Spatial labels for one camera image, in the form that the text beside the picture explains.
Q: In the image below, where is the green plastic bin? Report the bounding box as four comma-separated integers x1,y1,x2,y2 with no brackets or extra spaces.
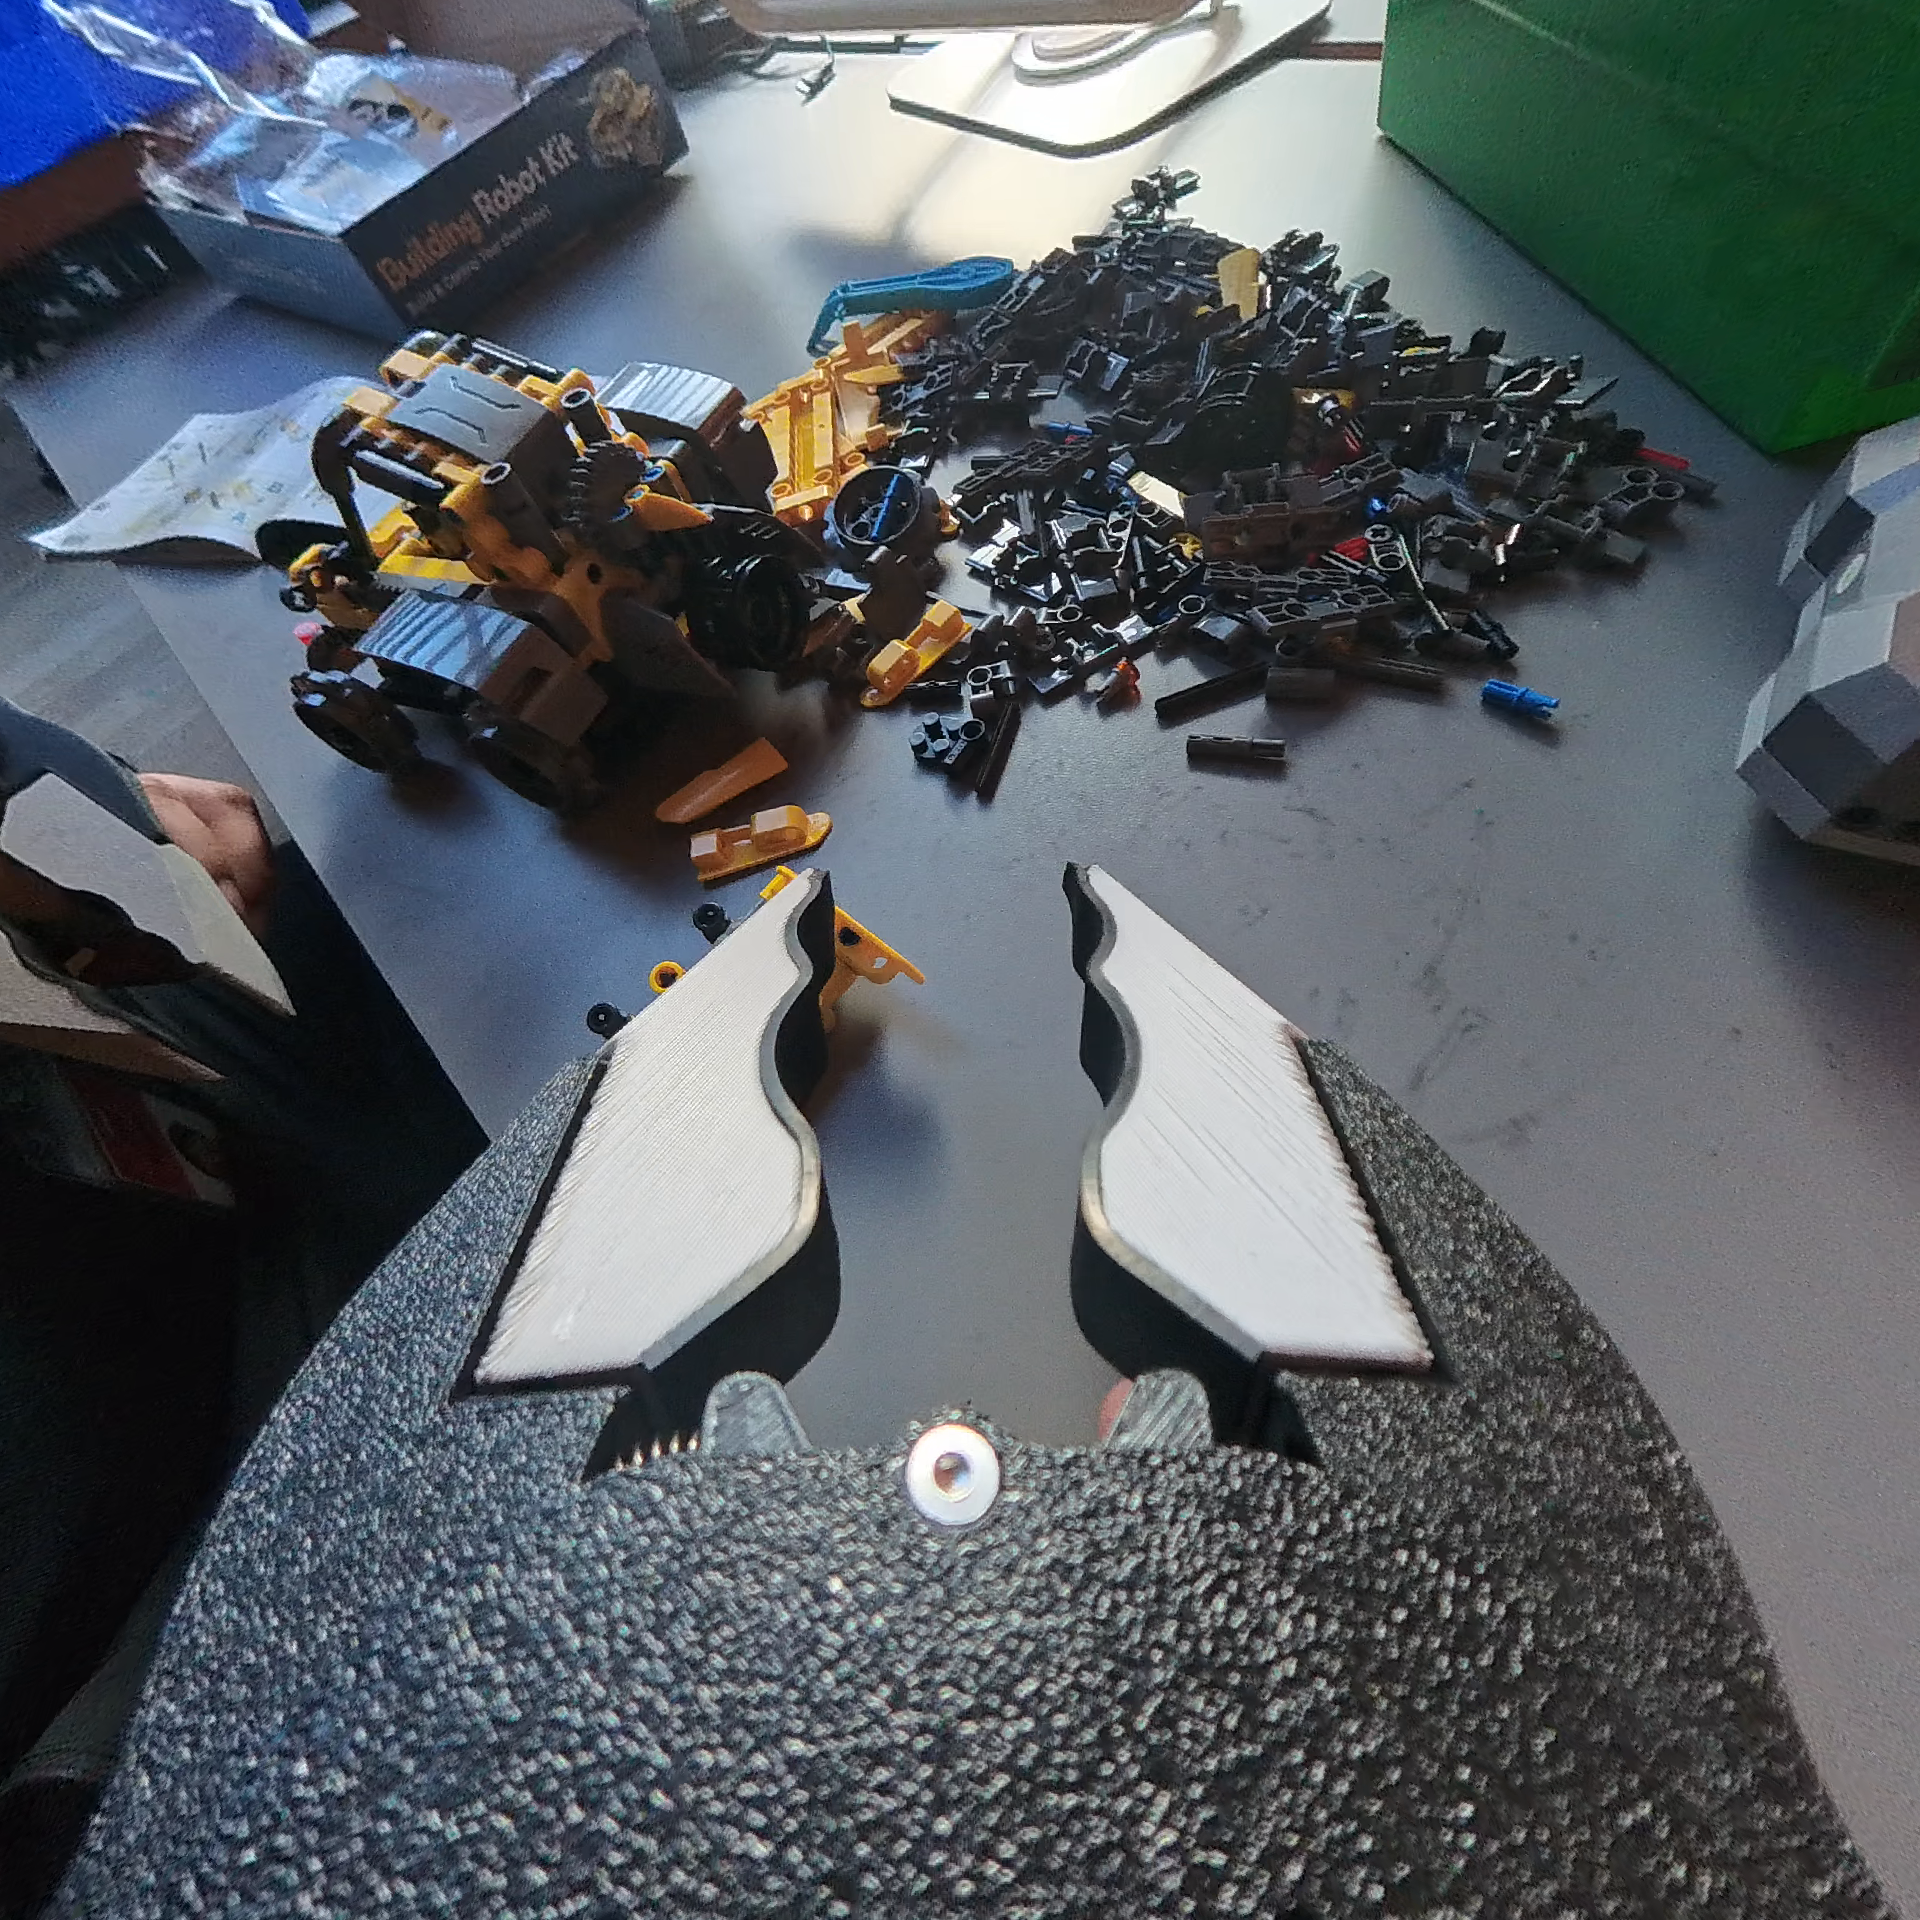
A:
1374,0,1920,460

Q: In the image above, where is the pile of black toy bricks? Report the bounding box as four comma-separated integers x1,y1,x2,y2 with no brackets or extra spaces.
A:
737,169,1726,805

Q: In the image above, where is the yellow black toy brick vehicle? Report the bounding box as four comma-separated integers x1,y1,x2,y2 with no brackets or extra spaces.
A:
280,331,844,824

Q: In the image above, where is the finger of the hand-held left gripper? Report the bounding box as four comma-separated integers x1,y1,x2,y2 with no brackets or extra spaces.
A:
0,698,298,1023
0,945,230,1090

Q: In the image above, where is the clear plastic bag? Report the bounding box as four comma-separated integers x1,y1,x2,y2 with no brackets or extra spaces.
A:
41,0,529,238

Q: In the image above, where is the paper instruction booklet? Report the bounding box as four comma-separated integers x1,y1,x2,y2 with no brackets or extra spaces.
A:
27,372,372,567

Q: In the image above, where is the yellow toy wedge panel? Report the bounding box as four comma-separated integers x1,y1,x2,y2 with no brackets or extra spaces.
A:
861,598,976,706
686,809,832,885
656,735,791,825

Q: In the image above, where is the toy kit cardboard box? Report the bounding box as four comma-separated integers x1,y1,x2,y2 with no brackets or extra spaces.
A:
148,26,695,341

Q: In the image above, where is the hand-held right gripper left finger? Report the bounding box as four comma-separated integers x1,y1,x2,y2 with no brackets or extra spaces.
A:
470,867,831,1384

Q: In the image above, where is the grey toy brick block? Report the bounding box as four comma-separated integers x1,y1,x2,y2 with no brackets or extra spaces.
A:
1735,417,1920,867

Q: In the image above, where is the black toy wheel rim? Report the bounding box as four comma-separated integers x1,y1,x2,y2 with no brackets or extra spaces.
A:
827,465,942,548

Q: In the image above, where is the monitor showing building instructions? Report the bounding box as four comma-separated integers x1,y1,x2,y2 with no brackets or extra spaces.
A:
885,0,1335,154

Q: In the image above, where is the person's left hand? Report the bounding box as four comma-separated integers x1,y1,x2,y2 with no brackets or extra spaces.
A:
138,769,280,941

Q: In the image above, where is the blue plastic bag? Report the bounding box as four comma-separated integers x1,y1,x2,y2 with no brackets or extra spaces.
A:
0,0,318,192

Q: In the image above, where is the teal brick separator tool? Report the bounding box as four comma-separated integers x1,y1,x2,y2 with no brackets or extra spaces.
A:
806,253,1016,355

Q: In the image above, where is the yellow toy frame piece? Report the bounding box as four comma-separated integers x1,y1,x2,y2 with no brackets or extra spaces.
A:
743,309,950,521

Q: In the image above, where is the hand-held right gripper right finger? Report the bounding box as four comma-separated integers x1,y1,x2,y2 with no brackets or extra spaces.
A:
1065,865,1437,1370

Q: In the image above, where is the yellow toy brick assembly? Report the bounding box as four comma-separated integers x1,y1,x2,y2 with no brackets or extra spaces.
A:
588,865,930,1038

